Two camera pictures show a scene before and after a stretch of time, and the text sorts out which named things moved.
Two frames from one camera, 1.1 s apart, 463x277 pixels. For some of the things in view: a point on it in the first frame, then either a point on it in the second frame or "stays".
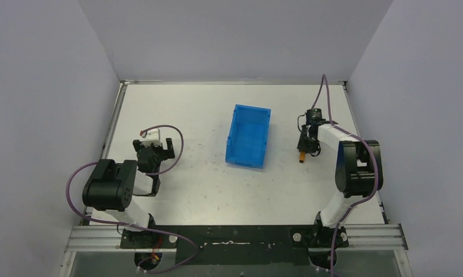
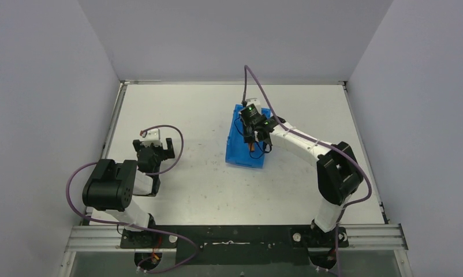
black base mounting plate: x=237 y=245 stays
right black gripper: x=307 y=143 -> x=254 y=138
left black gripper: x=155 y=150 stays
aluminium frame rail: x=358 y=237 stays
